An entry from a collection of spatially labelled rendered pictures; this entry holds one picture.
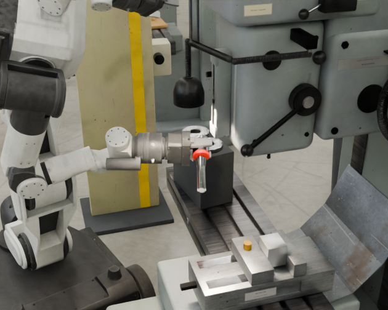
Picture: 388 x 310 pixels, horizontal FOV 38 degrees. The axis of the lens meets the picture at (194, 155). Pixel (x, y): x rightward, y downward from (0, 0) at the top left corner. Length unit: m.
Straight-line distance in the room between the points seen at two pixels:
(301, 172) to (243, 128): 2.71
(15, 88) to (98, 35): 1.73
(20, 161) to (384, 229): 0.98
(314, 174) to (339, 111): 2.65
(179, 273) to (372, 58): 0.82
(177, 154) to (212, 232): 0.29
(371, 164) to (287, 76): 0.53
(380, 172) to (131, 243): 1.90
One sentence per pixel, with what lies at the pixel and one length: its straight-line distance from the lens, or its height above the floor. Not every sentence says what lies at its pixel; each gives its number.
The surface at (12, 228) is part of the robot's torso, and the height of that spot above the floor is 0.73.
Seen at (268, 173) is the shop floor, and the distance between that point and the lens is 3.92.
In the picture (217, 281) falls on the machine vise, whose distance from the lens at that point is 1.42.
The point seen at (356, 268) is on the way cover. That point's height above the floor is 0.92.
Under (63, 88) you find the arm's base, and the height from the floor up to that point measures 1.47.
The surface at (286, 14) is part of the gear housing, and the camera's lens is 1.18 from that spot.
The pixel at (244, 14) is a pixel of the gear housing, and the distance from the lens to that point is 1.15.
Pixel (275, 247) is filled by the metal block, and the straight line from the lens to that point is 1.43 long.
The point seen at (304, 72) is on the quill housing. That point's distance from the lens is 1.27.
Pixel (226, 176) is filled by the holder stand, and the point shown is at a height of 1.04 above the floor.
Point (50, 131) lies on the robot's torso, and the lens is 1.78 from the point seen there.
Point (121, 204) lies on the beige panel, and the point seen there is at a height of 0.08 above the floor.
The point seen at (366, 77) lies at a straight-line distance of 1.33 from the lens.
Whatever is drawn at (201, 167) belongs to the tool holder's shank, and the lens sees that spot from 1.52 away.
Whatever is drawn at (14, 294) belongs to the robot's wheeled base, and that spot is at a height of 0.57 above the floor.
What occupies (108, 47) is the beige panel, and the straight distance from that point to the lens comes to 3.03.
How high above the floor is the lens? 1.93
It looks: 28 degrees down
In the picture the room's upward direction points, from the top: 1 degrees counter-clockwise
